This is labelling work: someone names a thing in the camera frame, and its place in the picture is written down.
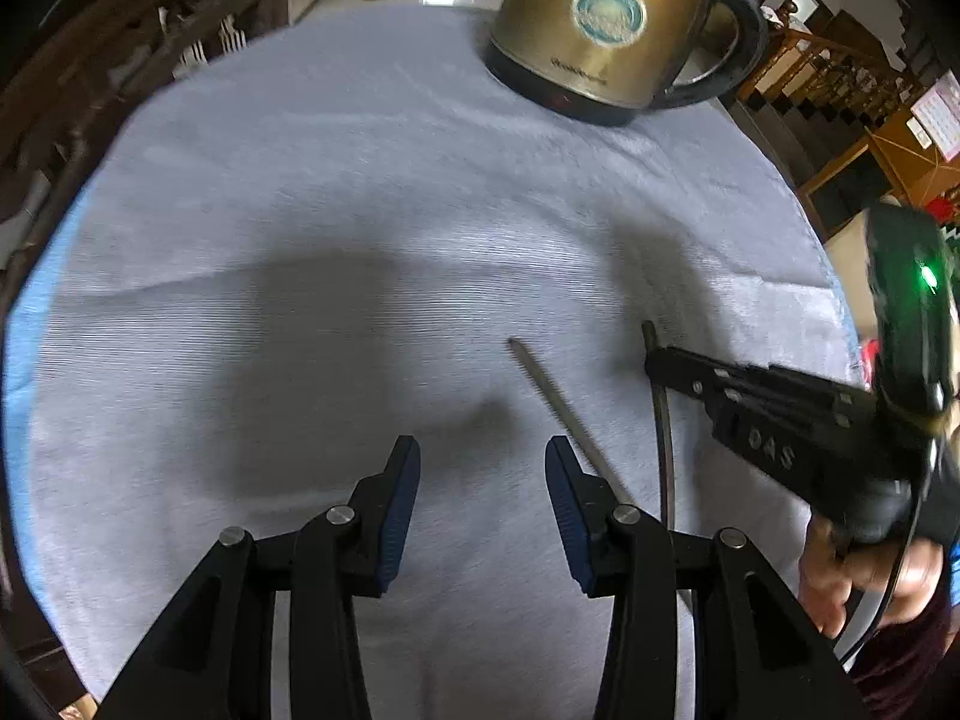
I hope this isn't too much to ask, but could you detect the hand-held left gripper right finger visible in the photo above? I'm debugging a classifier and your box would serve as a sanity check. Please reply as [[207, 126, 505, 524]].
[[545, 435, 863, 720]]

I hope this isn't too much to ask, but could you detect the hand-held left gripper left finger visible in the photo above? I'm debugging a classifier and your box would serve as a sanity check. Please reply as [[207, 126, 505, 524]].
[[97, 435, 421, 720]]

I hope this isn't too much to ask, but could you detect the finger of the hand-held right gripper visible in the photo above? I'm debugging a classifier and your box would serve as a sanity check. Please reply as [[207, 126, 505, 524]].
[[645, 345, 872, 413]]

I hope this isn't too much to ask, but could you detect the dark chopstick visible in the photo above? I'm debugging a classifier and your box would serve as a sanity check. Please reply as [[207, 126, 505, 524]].
[[641, 321, 680, 533], [507, 337, 627, 507]]

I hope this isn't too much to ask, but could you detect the person's right forearm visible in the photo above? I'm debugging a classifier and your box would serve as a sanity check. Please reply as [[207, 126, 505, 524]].
[[847, 540, 960, 706]]

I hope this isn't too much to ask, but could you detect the person's right hand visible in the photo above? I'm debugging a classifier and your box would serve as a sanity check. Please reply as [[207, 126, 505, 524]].
[[796, 519, 946, 640]]

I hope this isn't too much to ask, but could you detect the wooden stair railing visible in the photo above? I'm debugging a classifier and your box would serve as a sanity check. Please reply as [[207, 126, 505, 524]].
[[739, 0, 960, 233]]

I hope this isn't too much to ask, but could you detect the grey tablecloth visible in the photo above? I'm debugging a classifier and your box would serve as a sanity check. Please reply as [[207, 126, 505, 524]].
[[22, 4, 856, 720]]

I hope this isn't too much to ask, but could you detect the gold electric kettle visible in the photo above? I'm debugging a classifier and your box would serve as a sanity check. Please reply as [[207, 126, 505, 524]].
[[484, 0, 770, 127]]

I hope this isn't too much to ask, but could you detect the blue cloth under tablecloth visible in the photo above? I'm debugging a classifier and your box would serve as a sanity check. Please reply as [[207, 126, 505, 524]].
[[4, 195, 91, 421]]

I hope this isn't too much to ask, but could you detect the carved wooden sideboard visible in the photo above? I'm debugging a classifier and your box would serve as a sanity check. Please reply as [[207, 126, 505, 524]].
[[0, 0, 290, 301]]

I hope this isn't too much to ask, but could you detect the black cable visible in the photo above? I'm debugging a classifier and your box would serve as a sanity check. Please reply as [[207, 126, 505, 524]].
[[832, 457, 938, 665]]

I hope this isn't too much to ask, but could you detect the wall calendar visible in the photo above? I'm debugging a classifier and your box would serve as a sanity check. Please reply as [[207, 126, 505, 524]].
[[907, 71, 960, 162]]

